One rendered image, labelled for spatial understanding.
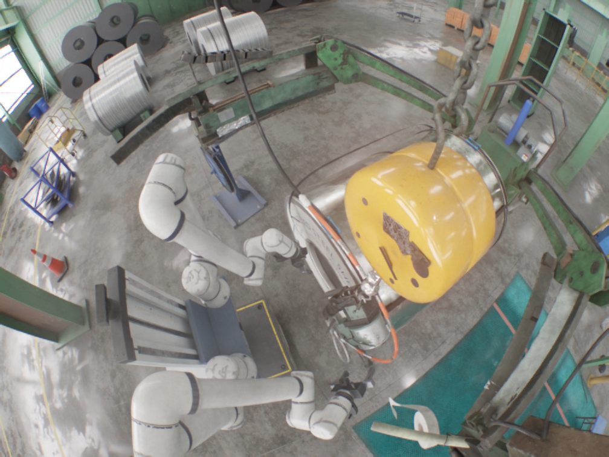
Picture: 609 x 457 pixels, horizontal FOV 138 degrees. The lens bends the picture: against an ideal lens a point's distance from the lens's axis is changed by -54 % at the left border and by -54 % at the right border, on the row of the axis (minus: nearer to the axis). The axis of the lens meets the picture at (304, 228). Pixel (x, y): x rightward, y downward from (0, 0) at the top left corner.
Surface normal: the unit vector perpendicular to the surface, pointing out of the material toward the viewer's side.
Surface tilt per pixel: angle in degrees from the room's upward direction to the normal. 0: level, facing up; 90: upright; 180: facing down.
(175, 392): 53
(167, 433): 62
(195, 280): 10
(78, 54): 90
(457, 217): 25
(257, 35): 71
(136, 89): 79
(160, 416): 46
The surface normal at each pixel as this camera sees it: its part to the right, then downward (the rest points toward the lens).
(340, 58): 0.35, 0.80
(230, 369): 0.04, -0.60
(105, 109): 0.48, 0.62
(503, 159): -0.86, 0.47
